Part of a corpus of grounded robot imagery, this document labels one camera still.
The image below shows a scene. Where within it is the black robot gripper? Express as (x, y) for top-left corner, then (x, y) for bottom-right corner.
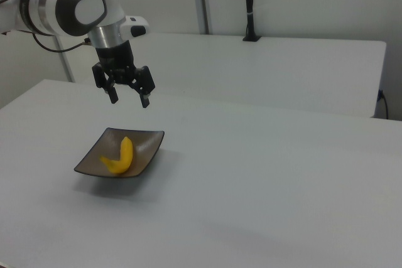
(91, 40), (156, 109)

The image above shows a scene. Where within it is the yellow banana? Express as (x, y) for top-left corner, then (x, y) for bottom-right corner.
(99, 136), (134, 176)

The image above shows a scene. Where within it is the square brown ceramic plate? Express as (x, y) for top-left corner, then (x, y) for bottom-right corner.
(73, 127), (166, 179)

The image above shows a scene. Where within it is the white side table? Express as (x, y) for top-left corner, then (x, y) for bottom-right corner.
(58, 32), (388, 119)

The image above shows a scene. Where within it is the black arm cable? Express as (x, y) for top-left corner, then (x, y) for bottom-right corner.
(32, 31), (92, 53)

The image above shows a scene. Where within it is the black camera stand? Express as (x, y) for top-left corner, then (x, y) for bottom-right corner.
(242, 0), (262, 43)

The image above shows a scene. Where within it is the dark power cable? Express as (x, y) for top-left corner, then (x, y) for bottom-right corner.
(378, 89), (389, 121)

